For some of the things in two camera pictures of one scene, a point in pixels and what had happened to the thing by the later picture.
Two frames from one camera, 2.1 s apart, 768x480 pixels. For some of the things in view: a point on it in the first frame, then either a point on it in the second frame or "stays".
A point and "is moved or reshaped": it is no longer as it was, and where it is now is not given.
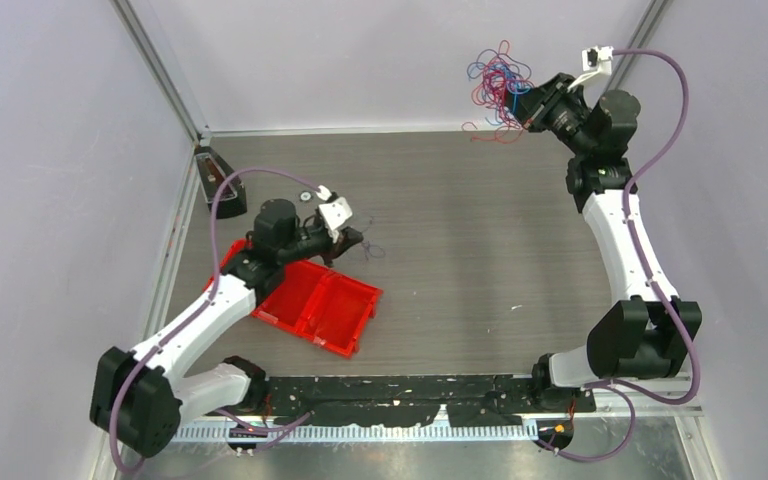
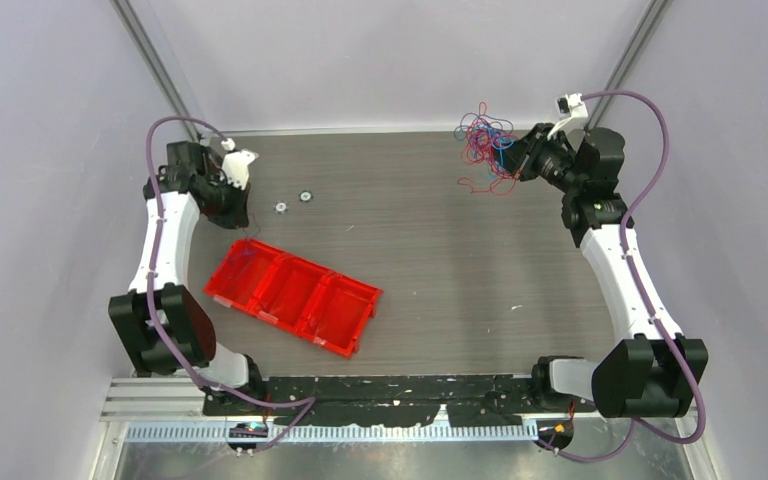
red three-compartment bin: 314,301 stays
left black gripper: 347,238 to 238,217
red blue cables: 499,76 to 485,138
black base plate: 465,399 stays
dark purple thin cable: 370,249 is moved or reshaped
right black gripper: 531,102 to 520,158
